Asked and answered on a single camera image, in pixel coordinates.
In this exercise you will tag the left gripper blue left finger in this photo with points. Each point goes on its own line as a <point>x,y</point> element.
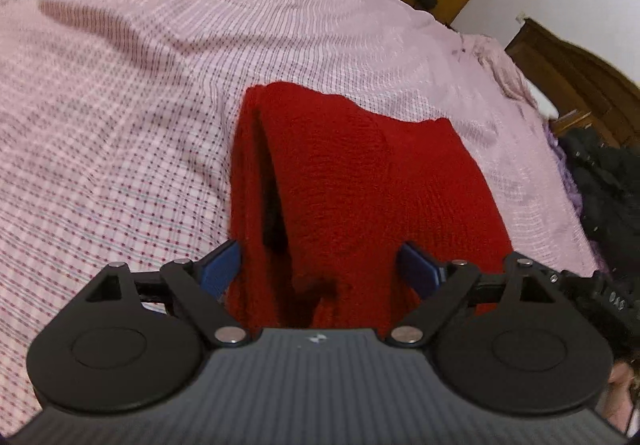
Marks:
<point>216,271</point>

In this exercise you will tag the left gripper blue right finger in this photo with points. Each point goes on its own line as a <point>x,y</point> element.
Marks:
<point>422,273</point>

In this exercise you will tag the red knitted cardigan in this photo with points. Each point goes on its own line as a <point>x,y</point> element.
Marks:
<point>323,195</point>

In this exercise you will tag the black jacket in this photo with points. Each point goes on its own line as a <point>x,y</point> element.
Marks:
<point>607,179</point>

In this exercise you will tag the purple cloth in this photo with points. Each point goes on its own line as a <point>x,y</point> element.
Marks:
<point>572,192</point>

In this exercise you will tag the white pillow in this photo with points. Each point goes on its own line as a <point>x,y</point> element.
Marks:
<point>543,104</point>

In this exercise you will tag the dark wooden headboard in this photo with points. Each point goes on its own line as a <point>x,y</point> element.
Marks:
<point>586,90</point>

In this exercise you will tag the pink checkered bed sheet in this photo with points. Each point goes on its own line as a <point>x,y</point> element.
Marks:
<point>117,118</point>

